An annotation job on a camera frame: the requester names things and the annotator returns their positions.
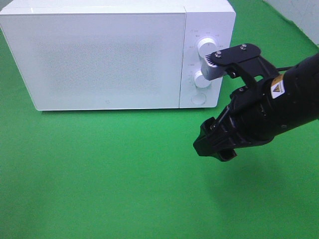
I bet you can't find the white microwave oven body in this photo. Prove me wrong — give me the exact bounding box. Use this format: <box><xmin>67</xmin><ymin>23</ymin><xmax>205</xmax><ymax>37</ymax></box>
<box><xmin>0</xmin><ymin>0</ymin><xmax>236</xmax><ymax>108</ymax></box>

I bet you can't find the green table cloth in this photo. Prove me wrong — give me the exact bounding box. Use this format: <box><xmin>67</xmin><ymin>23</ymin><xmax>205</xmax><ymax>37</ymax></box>
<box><xmin>0</xmin><ymin>0</ymin><xmax>319</xmax><ymax>239</ymax></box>

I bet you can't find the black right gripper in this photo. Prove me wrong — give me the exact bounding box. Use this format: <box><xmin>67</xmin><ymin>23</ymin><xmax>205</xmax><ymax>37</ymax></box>
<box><xmin>193</xmin><ymin>79</ymin><xmax>287</xmax><ymax>161</ymax></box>

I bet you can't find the round white door button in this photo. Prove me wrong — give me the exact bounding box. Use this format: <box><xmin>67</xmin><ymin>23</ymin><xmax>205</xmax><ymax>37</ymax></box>
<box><xmin>191</xmin><ymin>93</ymin><xmax>206</xmax><ymax>105</ymax></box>

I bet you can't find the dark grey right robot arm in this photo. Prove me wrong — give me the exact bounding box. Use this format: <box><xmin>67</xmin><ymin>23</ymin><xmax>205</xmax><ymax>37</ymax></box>
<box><xmin>193</xmin><ymin>54</ymin><xmax>319</xmax><ymax>161</ymax></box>

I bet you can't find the white microwave door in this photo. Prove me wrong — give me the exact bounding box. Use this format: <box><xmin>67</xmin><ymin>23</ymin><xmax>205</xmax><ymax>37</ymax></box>
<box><xmin>0</xmin><ymin>13</ymin><xmax>185</xmax><ymax>111</ymax></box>

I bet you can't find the white microwave knob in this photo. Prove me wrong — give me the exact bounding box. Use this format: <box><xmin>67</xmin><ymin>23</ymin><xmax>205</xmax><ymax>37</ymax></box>
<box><xmin>197</xmin><ymin>37</ymin><xmax>217</xmax><ymax>58</ymax></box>
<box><xmin>194</xmin><ymin>71</ymin><xmax>211</xmax><ymax>89</ymax></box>

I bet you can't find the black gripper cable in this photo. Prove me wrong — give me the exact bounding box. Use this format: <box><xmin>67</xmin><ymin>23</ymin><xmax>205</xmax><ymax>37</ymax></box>
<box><xmin>275</xmin><ymin>66</ymin><xmax>294</xmax><ymax>75</ymax></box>

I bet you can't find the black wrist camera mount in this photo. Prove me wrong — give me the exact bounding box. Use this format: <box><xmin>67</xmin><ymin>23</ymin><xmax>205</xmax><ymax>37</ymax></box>
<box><xmin>201</xmin><ymin>43</ymin><xmax>279</xmax><ymax>88</ymax></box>

